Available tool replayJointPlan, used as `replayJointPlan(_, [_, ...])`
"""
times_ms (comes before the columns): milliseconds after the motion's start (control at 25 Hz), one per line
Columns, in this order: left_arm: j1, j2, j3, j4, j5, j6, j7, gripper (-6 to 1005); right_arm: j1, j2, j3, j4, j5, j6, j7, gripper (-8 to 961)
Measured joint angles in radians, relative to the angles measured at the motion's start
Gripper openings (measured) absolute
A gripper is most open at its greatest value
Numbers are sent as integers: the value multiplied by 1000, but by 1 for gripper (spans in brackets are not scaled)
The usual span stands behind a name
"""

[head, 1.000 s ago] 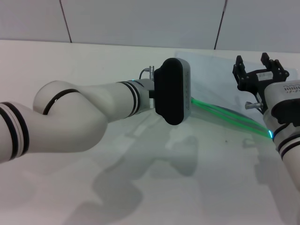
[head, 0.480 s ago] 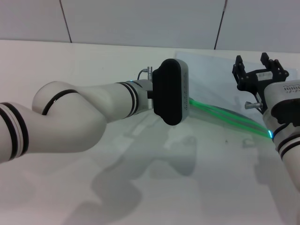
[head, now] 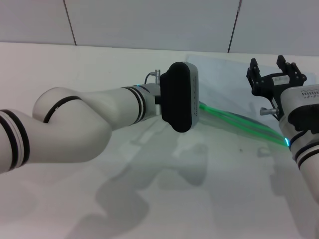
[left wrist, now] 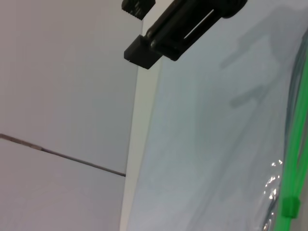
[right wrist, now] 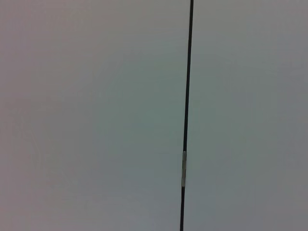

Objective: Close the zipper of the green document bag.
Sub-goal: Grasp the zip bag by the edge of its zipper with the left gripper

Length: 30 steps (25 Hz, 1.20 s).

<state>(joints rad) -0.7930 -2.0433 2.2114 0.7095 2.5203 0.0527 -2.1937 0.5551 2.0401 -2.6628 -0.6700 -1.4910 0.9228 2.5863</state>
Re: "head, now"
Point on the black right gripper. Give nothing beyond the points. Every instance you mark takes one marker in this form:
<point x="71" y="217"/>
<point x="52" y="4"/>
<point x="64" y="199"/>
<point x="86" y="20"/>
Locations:
<point x="272" y="87"/>

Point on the translucent green-zipper document bag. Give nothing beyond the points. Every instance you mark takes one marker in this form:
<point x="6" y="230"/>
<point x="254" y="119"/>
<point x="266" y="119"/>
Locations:
<point x="221" y="84"/>

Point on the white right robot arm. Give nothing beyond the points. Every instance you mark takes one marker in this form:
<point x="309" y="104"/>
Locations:
<point x="309" y="159"/>

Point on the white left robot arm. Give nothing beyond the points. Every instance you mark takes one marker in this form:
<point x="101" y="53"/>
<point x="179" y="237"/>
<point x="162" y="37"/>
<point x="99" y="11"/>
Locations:
<point x="82" y="124"/>

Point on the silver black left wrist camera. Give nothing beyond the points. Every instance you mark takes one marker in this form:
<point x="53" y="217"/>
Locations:
<point x="178" y="99"/>

